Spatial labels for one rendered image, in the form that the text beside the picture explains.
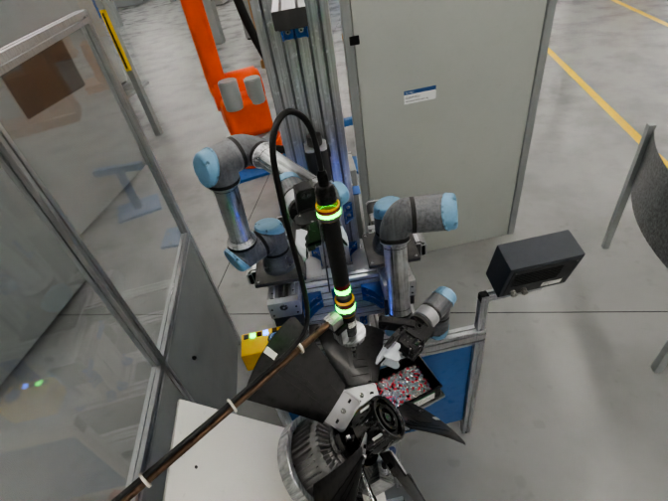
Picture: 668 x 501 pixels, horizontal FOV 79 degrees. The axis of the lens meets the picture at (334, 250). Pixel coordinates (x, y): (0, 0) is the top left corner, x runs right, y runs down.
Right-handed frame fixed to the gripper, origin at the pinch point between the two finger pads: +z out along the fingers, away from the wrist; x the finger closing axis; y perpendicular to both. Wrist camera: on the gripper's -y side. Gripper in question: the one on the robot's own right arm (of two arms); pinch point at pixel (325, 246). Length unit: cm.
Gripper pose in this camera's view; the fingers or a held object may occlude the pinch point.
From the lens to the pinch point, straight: 86.1
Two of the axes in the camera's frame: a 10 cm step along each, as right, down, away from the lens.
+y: 1.4, 7.6, 6.4
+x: -9.3, 3.2, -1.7
